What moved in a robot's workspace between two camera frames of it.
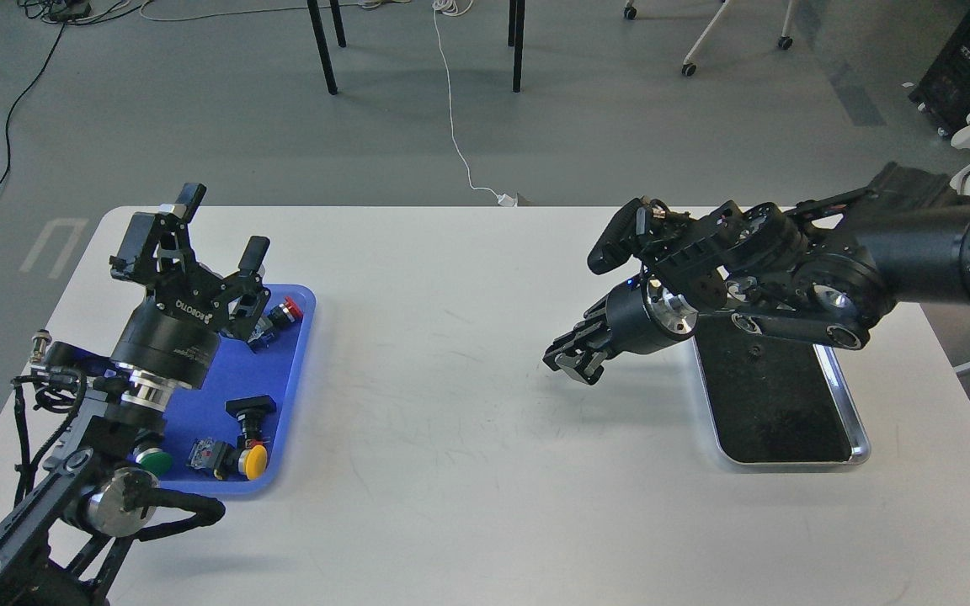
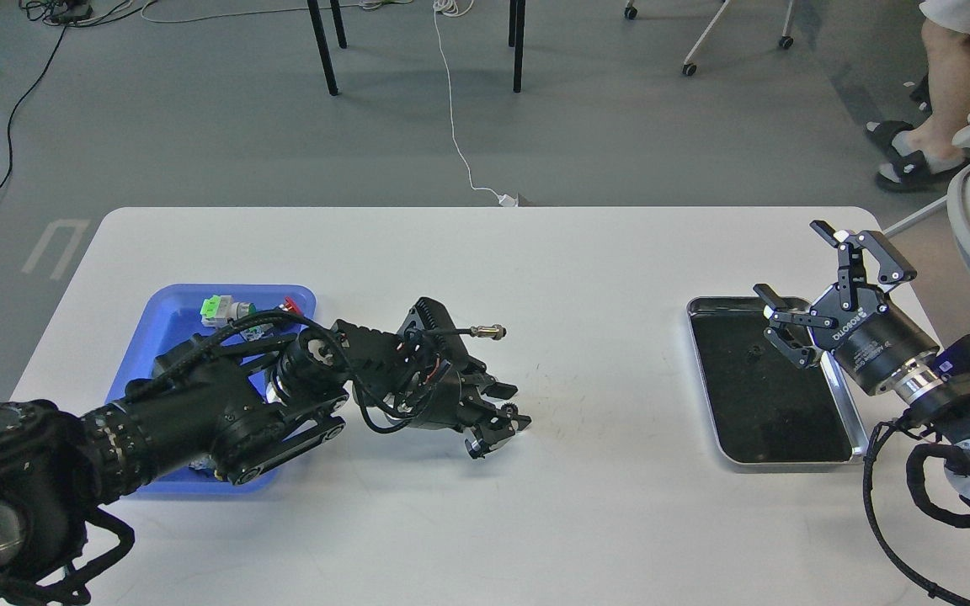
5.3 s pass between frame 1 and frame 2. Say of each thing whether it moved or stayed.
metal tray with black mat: stayed
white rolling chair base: stayed
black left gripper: moved
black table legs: stayed
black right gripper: moved
